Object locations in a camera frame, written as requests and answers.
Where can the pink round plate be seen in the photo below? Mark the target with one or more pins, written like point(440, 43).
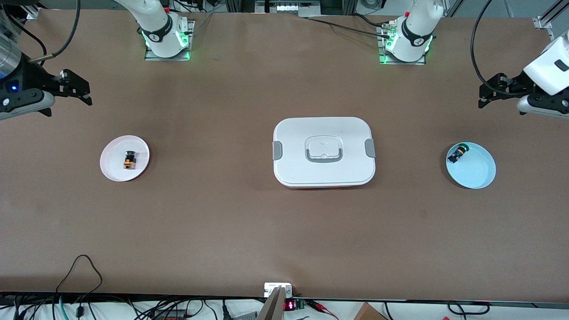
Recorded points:
point(115, 169)

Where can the black power strip orange plugs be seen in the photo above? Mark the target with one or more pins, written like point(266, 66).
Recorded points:
point(171, 314)

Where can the light blue round plate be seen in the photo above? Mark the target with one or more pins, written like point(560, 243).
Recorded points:
point(478, 171)

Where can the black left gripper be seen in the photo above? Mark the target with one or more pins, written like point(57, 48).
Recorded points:
point(514, 84)

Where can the aluminium frame with white label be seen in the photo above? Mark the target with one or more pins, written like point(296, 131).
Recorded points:
point(293, 7)

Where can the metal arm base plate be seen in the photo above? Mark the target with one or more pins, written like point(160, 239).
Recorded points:
point(153, 58)
point(402, 63)

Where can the red digit display module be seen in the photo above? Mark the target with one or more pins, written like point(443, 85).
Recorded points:
point(290, 305)

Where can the brown cardboard box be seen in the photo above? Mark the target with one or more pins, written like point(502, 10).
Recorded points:
point(368, 312)

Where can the grey metal bar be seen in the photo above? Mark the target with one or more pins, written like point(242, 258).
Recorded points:
point(272, 309)

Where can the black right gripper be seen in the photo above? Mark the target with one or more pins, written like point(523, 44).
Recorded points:
point(32, 79)

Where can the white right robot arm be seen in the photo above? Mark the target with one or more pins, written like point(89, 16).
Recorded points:
point(162, 26)

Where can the small white mounting block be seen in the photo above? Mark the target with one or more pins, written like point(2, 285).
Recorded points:
point(271, 288)

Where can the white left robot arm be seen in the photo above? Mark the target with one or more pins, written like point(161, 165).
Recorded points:
point(413, 31)

